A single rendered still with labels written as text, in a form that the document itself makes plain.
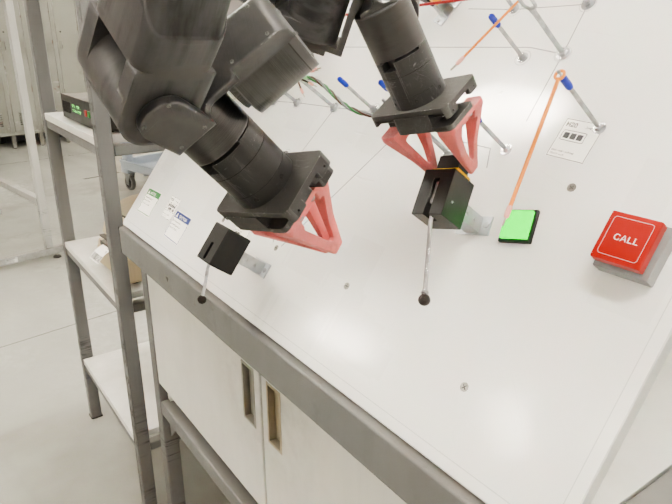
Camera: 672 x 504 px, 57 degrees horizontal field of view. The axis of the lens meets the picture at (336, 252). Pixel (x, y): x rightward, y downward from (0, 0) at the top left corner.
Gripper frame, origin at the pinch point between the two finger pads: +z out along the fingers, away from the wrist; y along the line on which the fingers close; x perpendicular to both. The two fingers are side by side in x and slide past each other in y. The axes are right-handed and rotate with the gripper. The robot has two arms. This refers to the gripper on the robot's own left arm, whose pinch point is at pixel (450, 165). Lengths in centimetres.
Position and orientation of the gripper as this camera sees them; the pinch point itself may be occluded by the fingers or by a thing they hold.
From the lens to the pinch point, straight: 72.6
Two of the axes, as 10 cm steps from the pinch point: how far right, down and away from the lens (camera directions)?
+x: -5.6, 6.7, -4.9
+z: 4.5, 7.4, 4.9
